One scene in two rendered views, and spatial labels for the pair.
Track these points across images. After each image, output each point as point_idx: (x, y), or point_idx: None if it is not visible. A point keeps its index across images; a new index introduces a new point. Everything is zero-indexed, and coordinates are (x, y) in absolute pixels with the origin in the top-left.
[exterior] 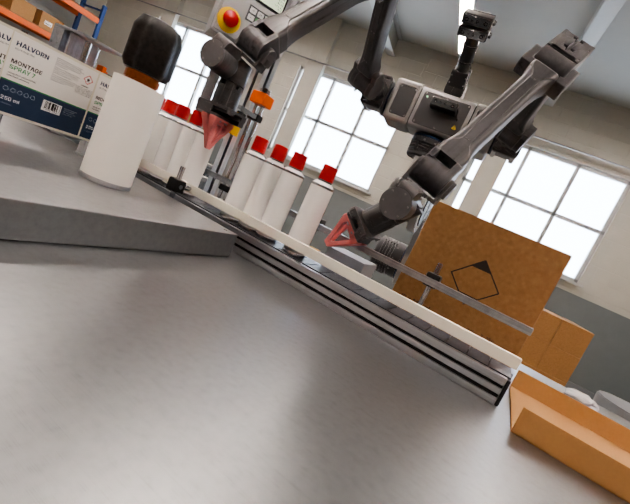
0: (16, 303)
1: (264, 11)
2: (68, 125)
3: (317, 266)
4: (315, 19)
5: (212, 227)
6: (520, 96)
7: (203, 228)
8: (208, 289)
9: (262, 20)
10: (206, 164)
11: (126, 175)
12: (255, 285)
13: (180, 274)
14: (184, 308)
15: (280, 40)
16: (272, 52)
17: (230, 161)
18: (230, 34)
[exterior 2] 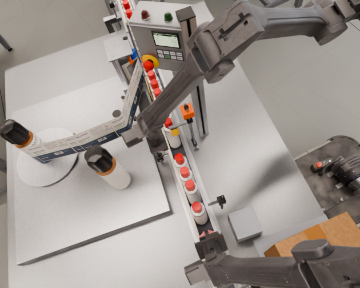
0: (75, 284)
1: (167, 48)
2: (112, 138)
3: (207, 234)
4: (170, 109)
5: (155, 210)
6: (269, 283)
7: (147, 217)
8: (135, 260)
9: (141, 114)
10: (175, 138)
11: (122, 187)
12: (165, 247)
13: (130, 248)
14: (116, 279)
15: (153, 128)
16: (151, 137)
17: (199, 118)
18: (156, 67)
